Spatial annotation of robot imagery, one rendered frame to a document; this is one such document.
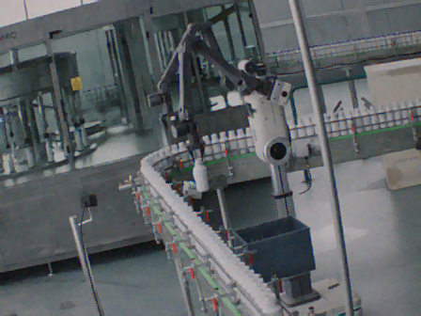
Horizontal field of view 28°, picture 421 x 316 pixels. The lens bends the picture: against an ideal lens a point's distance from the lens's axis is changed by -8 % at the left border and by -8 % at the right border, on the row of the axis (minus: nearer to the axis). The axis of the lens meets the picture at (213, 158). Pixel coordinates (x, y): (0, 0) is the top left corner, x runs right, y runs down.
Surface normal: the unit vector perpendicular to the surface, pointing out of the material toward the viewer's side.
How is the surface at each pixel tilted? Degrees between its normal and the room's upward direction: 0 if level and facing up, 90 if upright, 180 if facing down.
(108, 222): 90
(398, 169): 90
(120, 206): 90
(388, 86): 90
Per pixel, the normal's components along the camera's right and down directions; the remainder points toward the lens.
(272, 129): 0.23, 0.30
